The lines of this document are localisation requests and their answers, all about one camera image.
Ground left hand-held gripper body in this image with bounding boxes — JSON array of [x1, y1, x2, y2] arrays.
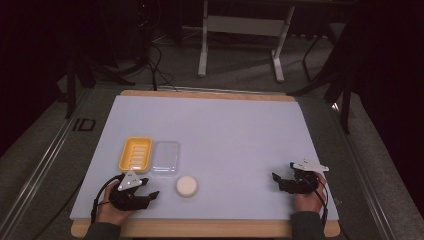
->
[[108, 168, 152, 212]]

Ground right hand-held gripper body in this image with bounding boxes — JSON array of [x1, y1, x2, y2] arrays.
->
[[279, 158, 330, 195]]

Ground yellow soap dish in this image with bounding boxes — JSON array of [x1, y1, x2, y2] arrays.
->
[[118, 135, 155, 175]]

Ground round white soap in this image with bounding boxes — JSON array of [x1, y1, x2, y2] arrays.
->
[[175, 175, 199, 199]]

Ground person's right hand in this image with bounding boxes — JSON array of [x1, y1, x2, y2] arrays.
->
[[293, 172, 328, 214]]

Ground person's left hand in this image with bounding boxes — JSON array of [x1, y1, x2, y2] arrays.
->
[[95, 181, 135, 227]]

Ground clear plastic container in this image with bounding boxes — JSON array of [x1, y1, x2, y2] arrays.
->
[[151, 140, 181, 175]]

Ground pale blue table mat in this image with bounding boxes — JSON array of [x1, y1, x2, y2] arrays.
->
[[69, 94, 340, 222]]

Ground black metal stand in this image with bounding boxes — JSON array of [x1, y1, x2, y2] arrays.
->
[[287, 19, 355, 135], [58, 49, 137, 120]]

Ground black chair leg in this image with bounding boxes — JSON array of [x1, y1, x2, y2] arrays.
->
[[301, 32, 336, 83]]

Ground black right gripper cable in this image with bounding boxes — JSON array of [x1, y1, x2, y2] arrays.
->
[[298, 173, 330, 232]]

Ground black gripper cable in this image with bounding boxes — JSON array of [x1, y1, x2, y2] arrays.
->
[[90, 173, 125, 225], [298, 173, 330, 232]]

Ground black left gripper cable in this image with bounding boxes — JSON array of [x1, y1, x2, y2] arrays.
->
[[90, 173, 125, 225]]

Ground metal floor rail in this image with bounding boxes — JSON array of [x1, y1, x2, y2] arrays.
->
[[0, 87, 93, 240], [330, 101, 398, 240]]

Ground black floor cables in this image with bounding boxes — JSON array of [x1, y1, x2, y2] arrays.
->
[[145, 42, 178, 92]]

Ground white metal desk frame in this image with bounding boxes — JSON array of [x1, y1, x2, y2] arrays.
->
[[196, 0, 297, 84]]

